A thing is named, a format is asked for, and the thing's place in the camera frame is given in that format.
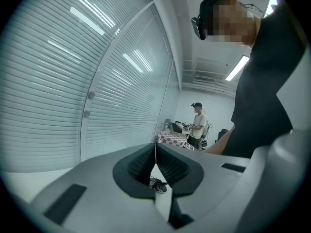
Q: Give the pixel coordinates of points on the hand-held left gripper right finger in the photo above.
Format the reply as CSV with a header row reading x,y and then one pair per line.
x,y
209,176

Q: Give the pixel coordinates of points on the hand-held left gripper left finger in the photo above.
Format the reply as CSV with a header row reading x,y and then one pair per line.
x,y
97,198

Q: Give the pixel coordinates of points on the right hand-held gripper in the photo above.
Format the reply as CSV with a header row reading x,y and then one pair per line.
x,y
189,146

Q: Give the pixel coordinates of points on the person's right forearm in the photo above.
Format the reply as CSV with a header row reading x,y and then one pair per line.
x,y
222,143

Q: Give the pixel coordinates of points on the table with checkered cloth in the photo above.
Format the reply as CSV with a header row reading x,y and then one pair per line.
x,y
172,138

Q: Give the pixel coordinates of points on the black swivel chair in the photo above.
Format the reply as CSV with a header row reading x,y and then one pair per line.
x,y
222,136

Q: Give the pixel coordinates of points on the white ceiling air vent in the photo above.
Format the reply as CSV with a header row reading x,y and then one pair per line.
x,y
204,79

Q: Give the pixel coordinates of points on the round metal glass fitting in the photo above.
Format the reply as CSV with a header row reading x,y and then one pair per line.
x,y
86,113
91,95

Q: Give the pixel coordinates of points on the long ceiling light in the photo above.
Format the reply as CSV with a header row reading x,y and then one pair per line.
x,y
272,0
237,67

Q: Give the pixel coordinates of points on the person's black shirt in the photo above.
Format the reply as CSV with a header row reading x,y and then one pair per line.
x,y
264,81

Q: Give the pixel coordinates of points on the person's head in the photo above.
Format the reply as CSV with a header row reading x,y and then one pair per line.
x,y
235,23

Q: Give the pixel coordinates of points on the person's black cap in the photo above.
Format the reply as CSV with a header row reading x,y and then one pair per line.
x,y
210,8

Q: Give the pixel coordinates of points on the black head-mounted camera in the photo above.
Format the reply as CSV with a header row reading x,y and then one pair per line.
x,y
198,29

